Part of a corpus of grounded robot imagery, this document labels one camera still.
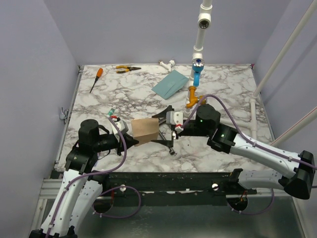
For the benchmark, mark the orange handled screwdriver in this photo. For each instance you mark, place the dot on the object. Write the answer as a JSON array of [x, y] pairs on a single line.
[[98, 75]]

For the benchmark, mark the orange brass tap valve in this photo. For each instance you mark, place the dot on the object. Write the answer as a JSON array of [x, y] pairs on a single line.
[[193, 100]]

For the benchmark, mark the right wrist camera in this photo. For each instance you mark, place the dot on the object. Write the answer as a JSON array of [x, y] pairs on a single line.
[[176, 119]]

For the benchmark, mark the yellow handled pliers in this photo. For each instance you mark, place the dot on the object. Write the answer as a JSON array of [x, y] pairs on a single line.
[[124, 69]]

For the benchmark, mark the white pipe tee fitting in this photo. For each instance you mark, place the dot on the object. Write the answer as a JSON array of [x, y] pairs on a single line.
[[168, 66]]

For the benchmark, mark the white PVC pipe assembly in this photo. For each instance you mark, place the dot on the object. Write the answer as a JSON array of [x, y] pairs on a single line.
[[204, 22]]

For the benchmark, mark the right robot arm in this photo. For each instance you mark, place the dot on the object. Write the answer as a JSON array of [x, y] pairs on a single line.
[[289, 171]]

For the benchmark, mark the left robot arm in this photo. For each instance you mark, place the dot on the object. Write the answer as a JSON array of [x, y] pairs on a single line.
[[80, 184]]

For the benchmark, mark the brown paper letter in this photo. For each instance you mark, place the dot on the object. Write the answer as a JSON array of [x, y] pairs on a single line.
[[145, 130]]

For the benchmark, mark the blue tap valve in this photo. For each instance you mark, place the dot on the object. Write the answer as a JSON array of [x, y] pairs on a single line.
[[198, 65]]

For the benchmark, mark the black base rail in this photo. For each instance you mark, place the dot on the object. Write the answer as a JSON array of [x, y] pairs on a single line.
[[131, 189]]

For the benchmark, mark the black metal T bar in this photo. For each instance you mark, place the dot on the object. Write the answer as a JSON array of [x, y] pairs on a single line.
[[171, 150]]

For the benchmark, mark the metal wall hook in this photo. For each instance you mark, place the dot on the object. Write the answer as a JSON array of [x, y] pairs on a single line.
[[63, 114]]

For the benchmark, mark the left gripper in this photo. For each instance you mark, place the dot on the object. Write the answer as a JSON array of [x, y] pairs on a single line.
[[130, 141]]

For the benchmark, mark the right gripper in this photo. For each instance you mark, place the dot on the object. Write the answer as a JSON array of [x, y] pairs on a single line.
[[163, 114]]

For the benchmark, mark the green glue tube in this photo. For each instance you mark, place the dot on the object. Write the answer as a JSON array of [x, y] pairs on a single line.
[[111, 112]]

